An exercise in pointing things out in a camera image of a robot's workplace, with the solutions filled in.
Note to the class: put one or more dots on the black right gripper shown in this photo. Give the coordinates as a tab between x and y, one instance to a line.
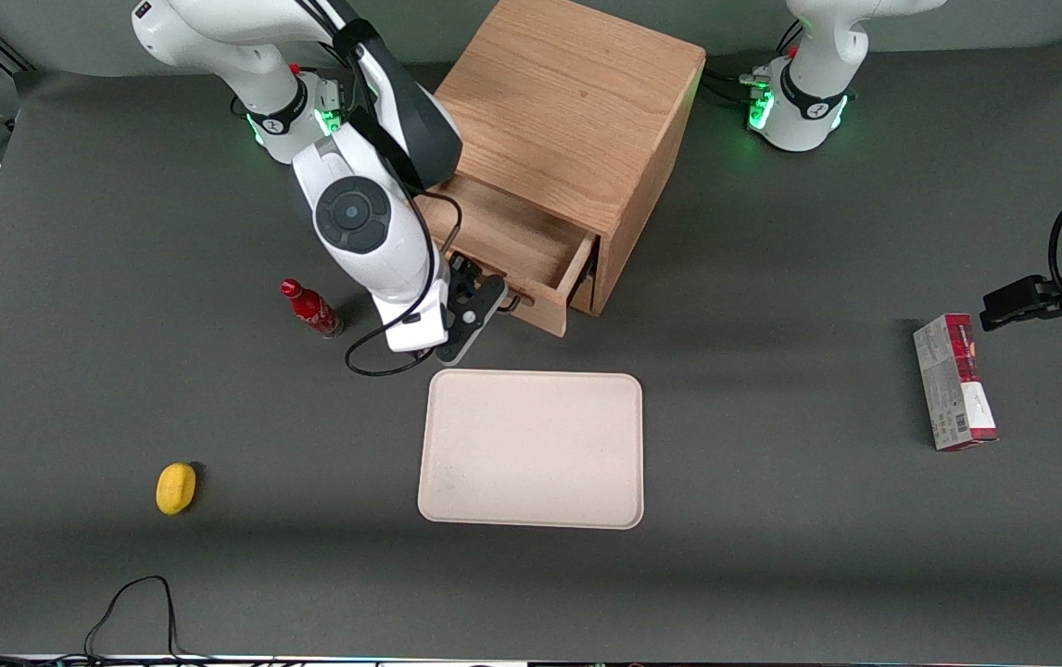
461	273

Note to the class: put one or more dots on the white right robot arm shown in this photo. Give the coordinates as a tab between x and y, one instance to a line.
355	213

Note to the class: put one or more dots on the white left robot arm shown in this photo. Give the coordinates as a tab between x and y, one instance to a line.
814	83

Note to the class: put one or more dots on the oak wooden drawer cabinet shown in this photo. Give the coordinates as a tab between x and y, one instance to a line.
577	102

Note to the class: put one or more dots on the grey and red carton box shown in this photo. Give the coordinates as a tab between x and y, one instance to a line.
953	389

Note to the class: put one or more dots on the red cola bottle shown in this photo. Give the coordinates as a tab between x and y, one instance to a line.
310	309

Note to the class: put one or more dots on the beige plastic tray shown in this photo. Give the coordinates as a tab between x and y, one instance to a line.
531	449

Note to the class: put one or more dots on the yellow lemon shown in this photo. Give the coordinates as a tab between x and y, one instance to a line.
176	488

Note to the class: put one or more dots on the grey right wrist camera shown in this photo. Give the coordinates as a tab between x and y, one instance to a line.
471	329

